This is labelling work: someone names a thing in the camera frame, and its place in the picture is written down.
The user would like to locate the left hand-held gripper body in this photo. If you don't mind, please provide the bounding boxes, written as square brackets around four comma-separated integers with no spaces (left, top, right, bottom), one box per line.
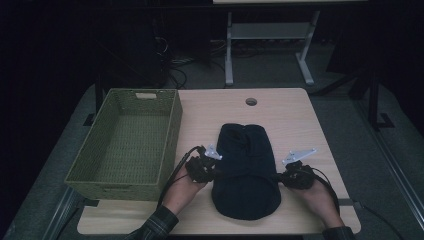
[184,143,223,184]

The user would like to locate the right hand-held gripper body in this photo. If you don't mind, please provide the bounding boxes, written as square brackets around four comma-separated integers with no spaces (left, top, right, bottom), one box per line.
[281,148,318,190]

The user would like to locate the dark blue beanie hat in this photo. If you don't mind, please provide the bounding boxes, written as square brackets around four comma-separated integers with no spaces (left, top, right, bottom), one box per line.
[210,123,282,221]

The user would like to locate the green woven basket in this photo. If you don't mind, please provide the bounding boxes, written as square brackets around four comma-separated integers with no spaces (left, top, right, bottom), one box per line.
[64,87,184,202]

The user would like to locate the person's left hand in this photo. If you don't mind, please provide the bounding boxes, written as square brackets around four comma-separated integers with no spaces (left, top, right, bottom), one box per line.
[162,165,208,216]

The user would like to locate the person's right hand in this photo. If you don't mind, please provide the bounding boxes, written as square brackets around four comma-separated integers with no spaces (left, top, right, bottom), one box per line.
[298,178,344,229]

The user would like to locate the black metal stand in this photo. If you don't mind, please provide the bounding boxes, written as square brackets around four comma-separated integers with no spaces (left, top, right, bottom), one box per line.
[365,68,396,132]
[82,75,105,127]

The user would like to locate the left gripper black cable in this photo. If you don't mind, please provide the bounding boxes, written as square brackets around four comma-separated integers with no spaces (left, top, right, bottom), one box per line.
[157,145,204,209]

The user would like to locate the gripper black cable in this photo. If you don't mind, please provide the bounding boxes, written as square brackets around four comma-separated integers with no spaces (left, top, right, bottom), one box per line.
[157,145,204,209]
[311,166,341,216]

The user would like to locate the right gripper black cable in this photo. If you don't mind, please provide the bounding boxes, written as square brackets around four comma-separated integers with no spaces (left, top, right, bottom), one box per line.
[311,166,341,216]

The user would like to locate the thin black cable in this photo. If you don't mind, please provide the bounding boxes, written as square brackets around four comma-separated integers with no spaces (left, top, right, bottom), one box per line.
[353,200,398,240]

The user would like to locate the aluminium rail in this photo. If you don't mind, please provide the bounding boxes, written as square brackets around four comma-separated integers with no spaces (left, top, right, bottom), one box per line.
[42,187,83,240]
[353,98,424,232]

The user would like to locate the bundle of dark cables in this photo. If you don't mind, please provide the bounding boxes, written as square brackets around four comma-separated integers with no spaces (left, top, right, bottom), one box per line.
[153,35,228,90]

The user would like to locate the white metal table frame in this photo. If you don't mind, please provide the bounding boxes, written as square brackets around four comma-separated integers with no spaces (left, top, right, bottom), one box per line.
[224,9,321,87]

